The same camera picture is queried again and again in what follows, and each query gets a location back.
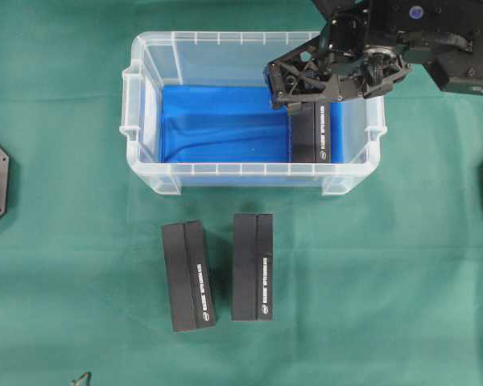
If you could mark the green table cloth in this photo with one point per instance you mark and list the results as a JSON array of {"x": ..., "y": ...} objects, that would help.
[{"x": 381, "y": 286}]

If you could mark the blue cloth in case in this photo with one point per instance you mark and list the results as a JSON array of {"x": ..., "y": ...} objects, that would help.
[{"x": 201, "y": 124}]

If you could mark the black RealSense D415 box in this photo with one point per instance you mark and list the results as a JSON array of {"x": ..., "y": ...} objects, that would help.
[{"x": 188, "y": 281}]

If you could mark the black RealSense D435i box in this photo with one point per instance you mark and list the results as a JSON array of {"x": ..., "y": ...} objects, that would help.
[
  {"x": 252, "y": 268},
  {"x": 311, "y": 133}
]

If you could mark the clear plastic storage case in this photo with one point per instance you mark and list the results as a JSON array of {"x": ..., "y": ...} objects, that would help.
[{"x": 161, "y": 59}]

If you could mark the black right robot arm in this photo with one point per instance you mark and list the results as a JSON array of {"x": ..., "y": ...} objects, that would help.
[{"x": 445, "y": 37}]

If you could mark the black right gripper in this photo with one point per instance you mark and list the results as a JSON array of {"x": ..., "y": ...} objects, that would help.
[{"x": 345, "y": 61}]

